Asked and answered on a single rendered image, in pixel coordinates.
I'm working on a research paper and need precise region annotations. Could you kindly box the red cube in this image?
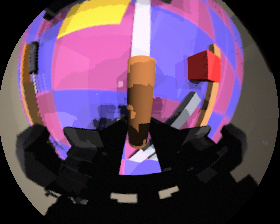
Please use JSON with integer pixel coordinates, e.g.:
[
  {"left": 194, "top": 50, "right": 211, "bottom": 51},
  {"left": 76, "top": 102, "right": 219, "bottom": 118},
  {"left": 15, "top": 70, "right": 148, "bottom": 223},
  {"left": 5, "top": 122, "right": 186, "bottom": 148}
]
[{"left": 187, "top": 49, "right": 221, "bottom": 83}]

